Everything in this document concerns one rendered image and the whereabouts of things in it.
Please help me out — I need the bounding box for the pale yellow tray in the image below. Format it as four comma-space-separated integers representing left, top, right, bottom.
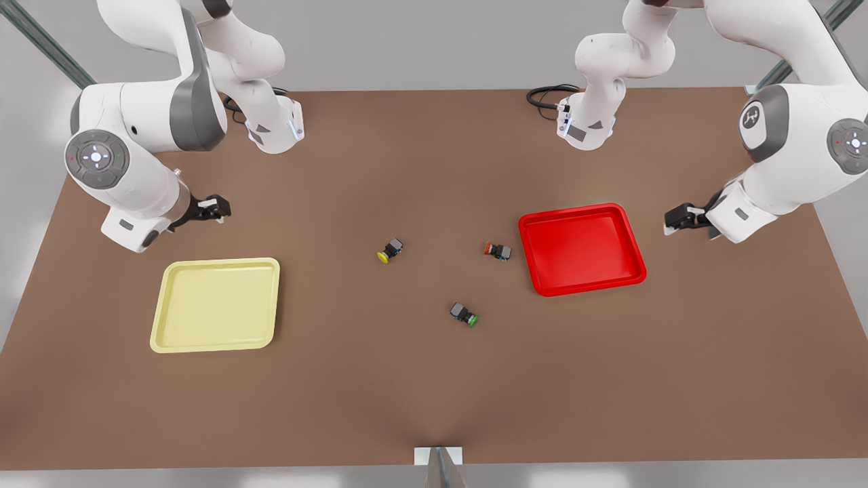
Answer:
150, 258, 281, 354

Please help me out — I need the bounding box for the red tray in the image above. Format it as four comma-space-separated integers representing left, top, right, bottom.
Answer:
519, 203, 647, 298

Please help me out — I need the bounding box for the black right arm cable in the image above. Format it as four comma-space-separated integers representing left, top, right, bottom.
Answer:
223, 87, 288, 125

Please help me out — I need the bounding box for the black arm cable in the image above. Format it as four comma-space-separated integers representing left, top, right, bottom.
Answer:
223, 87, 288, 125
526, 84, 583, 123

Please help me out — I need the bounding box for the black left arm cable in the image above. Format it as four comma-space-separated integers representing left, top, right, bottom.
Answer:
526, 84, 583, 123

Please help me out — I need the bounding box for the silver frame post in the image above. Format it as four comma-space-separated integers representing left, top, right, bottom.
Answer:
0, 0, 98, 90
745, 0, 865, 96
414, 447, 467, 488

